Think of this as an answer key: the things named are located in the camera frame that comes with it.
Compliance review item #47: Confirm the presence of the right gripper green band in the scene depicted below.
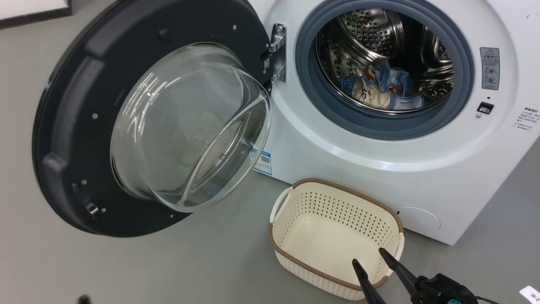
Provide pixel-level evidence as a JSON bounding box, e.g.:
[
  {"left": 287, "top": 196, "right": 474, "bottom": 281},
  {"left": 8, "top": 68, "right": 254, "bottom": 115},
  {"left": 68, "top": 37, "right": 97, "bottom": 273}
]
[{"left": 352, "top": 247, "right": 479, "bottom": 304}]

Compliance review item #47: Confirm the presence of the white printed garment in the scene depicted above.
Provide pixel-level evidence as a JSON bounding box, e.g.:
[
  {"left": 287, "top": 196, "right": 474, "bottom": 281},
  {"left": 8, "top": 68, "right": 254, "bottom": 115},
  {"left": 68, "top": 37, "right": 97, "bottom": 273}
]
[{"left": 351, "top": 78, "right": 394, "bottom": 109}]

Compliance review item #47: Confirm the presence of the black round glass washer door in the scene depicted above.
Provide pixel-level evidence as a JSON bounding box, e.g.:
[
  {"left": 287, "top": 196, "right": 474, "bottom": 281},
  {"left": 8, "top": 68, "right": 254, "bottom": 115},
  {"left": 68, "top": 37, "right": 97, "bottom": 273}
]
[{"left": 32, "top": 0, "right": 273, "bottom": 238}]

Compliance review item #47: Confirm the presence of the blue cartoon print garment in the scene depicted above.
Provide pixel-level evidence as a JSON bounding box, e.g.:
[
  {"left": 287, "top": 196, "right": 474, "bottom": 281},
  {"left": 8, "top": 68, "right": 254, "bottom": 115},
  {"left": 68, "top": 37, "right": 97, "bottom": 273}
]
[{"left": 340, "top": 59, "right": 424, "bottom": 111}]

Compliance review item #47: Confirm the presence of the white front-load washing machine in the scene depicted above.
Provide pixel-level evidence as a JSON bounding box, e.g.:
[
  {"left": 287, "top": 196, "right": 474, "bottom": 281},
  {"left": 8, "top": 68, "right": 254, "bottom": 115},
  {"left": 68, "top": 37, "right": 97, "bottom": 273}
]
[{"left": 247, "top": 0, "right": 540, "bottom": 246}]

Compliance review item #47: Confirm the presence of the stainless steel washing machine drum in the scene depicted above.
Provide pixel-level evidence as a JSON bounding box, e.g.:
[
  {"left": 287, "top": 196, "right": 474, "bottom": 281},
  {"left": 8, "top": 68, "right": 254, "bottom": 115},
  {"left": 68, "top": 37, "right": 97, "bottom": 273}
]
[{"left": 316, "top": 8, "right": 455, "bottom": 114}]

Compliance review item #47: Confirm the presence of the metal door hinge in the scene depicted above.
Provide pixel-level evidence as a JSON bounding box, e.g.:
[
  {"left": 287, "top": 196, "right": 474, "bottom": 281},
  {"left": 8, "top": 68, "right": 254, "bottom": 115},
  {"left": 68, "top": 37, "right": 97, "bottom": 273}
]
[{"left": 269, "top": 23, "right": 287, "bottom": 83}]

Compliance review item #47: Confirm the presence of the round white filter cover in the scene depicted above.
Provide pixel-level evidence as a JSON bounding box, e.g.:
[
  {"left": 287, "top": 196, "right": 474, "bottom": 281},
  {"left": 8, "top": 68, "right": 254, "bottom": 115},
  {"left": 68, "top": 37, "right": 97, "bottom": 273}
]
[{"left": 398, "top": 207, "right": 441, "bottom": 232}]

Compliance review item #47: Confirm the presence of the cream perforated laundry basket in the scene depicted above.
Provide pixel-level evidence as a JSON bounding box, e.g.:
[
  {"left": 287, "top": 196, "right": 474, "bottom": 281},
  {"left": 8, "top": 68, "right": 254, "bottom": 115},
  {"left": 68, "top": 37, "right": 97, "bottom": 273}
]
[{"left": 268, "top": 177, "right": 405, "bottom": 301}]

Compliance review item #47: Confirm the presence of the white card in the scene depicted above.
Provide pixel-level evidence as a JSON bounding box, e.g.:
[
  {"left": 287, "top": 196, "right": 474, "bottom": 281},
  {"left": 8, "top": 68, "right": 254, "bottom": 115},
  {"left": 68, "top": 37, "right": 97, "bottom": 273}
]
[{"left": 519, "top": 285, "right": 540, "bottom": 304}]

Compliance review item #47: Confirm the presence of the blue energy label sticker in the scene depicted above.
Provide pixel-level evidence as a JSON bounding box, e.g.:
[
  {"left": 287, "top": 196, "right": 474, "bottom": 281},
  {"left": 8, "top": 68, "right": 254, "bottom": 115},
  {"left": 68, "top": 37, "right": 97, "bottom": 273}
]
[{"left": 252, "top": 148, "right": 273, "bottom": 176}]

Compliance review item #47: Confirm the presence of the small printed text label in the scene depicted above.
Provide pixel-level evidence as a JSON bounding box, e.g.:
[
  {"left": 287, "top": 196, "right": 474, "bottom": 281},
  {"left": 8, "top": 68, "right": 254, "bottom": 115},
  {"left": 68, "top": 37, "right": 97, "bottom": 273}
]
[{"left": 513, "top": 106, "right": 540, "bottom": 132}]

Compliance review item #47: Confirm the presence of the grey warning label sticker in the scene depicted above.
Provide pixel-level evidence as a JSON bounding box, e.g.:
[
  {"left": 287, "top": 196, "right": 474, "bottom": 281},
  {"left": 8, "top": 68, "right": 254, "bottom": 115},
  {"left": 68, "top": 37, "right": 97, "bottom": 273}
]
[{"left": 480, "top": 46, "right": 500, "bottom": 91}]

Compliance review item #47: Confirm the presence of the white board dark frame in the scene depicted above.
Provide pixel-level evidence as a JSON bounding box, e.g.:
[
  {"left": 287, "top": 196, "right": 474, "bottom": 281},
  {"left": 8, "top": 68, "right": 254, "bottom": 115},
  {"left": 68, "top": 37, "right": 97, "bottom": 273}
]
[{"left": 0, "top": 0, "right": 72, "bottom": 29}]

